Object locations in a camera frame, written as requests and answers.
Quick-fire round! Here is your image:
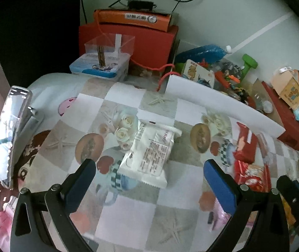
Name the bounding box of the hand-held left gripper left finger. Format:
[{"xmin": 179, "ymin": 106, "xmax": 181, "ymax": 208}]
[{"xmin": 10, "ymin": 159, "xmax": 97, "ymax": 252}]

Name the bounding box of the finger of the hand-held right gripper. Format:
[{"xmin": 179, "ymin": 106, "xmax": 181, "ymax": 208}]
[{"xmin": 276, "ymin": 175, "xmax": 299, "ymax": 237}]

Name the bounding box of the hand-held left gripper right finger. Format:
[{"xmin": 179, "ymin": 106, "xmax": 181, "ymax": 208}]
[{"xmin": 203, "ymin": 159, "xmax": 290, "ymax": 252}]

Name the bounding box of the orange snack packet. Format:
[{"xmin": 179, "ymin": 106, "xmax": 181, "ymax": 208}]
[{"xmin": 281, "ymin": 197, "xmax": 297, "ymax": 229}]

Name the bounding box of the white snack packet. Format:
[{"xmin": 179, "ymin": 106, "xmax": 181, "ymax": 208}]
[{"xmin": 116, "ymin": 119, "xmax": 183, "ymax": 189}]

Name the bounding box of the red snack packet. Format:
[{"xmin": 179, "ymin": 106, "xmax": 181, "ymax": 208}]
[{"xmin": 234, "ymin": 160, "xmax": 271, "ymax": 193}]

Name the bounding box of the red snack box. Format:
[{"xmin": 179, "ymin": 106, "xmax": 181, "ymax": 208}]
[{"xmin": 233, "ymin": 122, "xmax": 258, "ymax": 164}]

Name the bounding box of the checkered printed tablecloth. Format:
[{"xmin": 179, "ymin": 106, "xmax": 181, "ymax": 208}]
[{"xmin": 29, "ymin": 78, "xmax": 299, "ymax": 252}]

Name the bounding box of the flat red box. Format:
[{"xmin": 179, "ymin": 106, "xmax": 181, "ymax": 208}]
[{"xmin": 260, "ymin": 81, "xmax": 299, "ymax": 151}]

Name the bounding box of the silver phone stand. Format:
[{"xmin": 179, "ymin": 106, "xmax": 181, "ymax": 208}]
[{"xmin": 20, "ymin": 106, "xmax": 44, "ymax": 143}]

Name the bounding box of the white foam board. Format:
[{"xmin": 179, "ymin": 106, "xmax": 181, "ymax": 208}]
[{"xmin": 165, "ymin": 75, "xmax": 286, "ymax": 138}]

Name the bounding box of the smartphone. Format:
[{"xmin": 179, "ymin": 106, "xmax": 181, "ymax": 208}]
[{"xmin": 0, "ymin": 85, "xmax": 33, "ymax": 190}]

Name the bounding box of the pile of small toys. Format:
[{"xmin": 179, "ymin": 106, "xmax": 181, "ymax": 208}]
[{"xmin": 215, "ymin": 61, "xmax": 250, "ymax": 103}]

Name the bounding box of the beige gift box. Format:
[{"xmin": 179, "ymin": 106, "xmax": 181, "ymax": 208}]
[{"xmin": 271, "ymin": 68, "xmax": 299, "ymax": 110}]

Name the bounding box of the small printed card box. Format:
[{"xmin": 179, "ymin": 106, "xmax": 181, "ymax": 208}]
[{"xmin": 182, "ymin": 59, "xmax": 216, "ymax": 89}]

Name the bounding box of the blue and white box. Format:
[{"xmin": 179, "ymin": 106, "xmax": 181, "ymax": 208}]
[{"xmin": 69, "ymin": 53, "xmax": 129, "ymax": 82}]

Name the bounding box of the green dumbbell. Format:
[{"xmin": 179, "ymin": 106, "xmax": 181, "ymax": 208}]
[{"xmin": 240, "ymin": 54, "xmax": 258, "ymax": 77}]

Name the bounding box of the blue water bottle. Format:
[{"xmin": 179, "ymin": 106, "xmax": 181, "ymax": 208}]
[{"xmin": 175, "ymin": 44, "xmax": 232, "ymax": 64}]

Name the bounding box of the clear plastic box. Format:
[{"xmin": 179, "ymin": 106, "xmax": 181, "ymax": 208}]
[{"xmin": 85, "ymin": 33, "xmax": 136, "ymax": 68}]

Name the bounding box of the large red box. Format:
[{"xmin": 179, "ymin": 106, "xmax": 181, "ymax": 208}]
[{"xmin": 78, "ymin": 23, "xmax": 179, "ymax": 71}]

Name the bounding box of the orange box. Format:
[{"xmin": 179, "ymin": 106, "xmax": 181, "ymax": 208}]
[{"xmin": 93, "ymin": 9, "xmax": 173, "ymax": 32}]

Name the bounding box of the black power adapter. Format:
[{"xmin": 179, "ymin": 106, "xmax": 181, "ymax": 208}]
[{"xmin": 126, "ymin": 0, "xmax": 154, "ymax": 10}]

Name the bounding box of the red cord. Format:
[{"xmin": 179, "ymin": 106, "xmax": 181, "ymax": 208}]
[{"xmin": 157, "ymin": 63, "xmax": 182, "ymax": 91}]

